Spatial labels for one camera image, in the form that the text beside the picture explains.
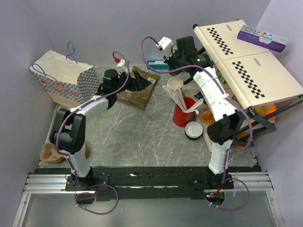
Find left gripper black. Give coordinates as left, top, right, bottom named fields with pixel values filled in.
left=113, top=70, right=151, bottom=94

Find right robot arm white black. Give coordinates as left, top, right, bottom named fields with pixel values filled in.
left=158, top=36, right=244, bottom=189

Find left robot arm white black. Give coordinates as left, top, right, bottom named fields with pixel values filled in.
left=50, top=69, right=155, bottom=190

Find brown coffee bean pouch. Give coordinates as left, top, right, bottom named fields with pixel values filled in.
left=117, top=66, right=160, bottom=110

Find teal blue box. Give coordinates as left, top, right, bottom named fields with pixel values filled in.
left=147, top=60, right=171, bottom=70

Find stack of paper cups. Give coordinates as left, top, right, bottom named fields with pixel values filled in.
left=162, top=78, right=184, bottom=108

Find green snack boxes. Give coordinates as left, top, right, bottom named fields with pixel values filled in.
left=211, top=59, right=227, bottom=84

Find red cup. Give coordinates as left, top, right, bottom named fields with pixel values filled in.
left=172, top=96, right=196, bottom=127

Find orange snack packet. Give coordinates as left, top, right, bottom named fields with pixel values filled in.
left=199, top=110, right=216, bottom=125

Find purple white box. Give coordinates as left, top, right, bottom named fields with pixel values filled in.
left=237, top=25, right=288, bottom=52

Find blue checkered paper bag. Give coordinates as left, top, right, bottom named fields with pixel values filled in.
left=29, top=42, right=100, bottom=108

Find cream checkered tiered shelf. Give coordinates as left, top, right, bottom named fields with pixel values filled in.
left=193, top=20, right=303, bottom=110

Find brown pulp cup carrier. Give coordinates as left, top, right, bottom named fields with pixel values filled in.
left=40, top=142, right=88, bottom=164

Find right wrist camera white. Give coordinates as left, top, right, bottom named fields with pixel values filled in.
left=156, top=37, right=174, bottom=60

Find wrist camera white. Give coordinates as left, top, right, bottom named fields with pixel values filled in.
left=114, top=57, right=129, bottom=72
left=156, top=37, right=174, bottom=60

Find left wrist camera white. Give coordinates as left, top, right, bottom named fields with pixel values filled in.
left=114, top=57, right=129, bottom=72

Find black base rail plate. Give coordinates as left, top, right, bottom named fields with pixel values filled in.
left=65, top=166, right=234, bottom=201

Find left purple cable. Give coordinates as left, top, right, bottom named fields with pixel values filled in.
left=56, top=51, right=132, bottom=215

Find purple cable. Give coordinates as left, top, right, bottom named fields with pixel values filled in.
left=141, top=36, right=255, bottom=211
left=56, top=51, right=132, bottom=215

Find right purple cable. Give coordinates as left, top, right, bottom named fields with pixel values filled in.
left=141, top=36, right=255, bottom=211

